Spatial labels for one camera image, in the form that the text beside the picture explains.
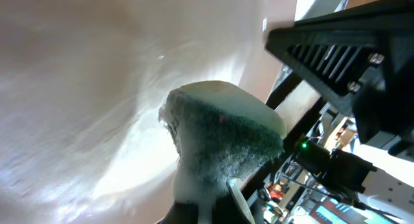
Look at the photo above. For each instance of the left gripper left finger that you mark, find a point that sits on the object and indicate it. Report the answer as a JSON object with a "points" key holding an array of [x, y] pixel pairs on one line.
{"points": [[181, 213]]}

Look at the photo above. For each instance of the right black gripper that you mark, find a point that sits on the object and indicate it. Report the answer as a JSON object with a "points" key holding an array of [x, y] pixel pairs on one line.
{"points": [[362, 67]]}

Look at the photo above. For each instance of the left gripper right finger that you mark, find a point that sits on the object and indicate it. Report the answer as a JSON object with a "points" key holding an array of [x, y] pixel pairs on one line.
{"points": [[232, 208]]}

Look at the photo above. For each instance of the green yellow sponge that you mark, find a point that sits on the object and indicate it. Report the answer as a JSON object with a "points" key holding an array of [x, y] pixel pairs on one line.
{"points": [[221, 133]]}

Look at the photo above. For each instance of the pinkish white plate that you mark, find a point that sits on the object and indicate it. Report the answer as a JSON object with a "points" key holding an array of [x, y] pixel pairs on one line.
{"points": [[81, 85]]}

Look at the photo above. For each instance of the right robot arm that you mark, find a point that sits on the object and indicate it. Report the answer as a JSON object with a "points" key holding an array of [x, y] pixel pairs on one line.
{"points": [[350, 179]]}

